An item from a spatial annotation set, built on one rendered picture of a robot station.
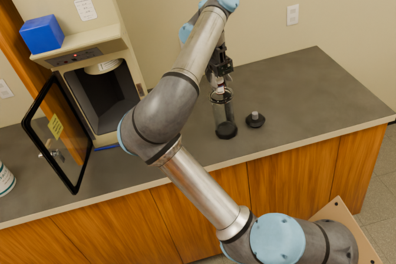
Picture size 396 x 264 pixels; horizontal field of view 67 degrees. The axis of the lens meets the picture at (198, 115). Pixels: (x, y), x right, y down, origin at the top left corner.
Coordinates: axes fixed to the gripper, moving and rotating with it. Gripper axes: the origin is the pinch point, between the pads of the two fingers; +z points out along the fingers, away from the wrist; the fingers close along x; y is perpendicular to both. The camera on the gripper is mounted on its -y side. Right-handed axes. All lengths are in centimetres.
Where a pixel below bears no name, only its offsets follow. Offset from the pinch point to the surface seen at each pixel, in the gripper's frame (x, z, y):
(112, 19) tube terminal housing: -29.2, -31.9, -21.4
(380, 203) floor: 89, 121, 30
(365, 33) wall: 118, 29, -27
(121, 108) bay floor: -39, 19, -42
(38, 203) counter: -87, 27, -11
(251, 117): 12.8, 23.3, 2.0
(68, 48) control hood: -48, -30, -15
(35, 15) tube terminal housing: -53, -40, -28
